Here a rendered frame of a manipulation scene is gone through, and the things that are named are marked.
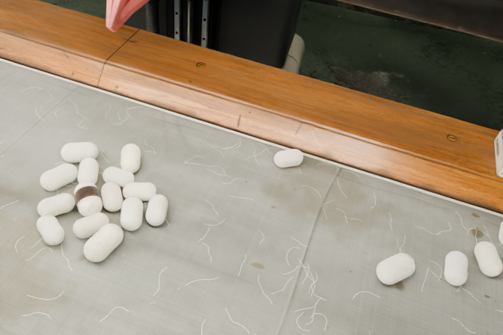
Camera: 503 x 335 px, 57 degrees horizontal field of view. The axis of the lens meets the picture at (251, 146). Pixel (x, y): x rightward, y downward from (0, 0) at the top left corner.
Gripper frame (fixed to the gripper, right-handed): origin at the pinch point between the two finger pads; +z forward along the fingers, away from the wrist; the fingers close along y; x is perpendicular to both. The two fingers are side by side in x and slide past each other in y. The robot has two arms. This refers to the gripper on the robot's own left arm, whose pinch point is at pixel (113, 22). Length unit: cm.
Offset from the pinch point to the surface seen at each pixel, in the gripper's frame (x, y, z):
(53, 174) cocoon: -6.7, 3.5, 17.4
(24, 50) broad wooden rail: 4.7, -12.5, 5.5
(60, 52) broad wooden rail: 4.5, -7.7, 4.4
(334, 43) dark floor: 161, 16, -62
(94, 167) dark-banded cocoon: -4.7, 6.3, 15.7
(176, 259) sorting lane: -7.2, 17.6, 20.6
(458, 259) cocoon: -3.2, 41.5, 12.5
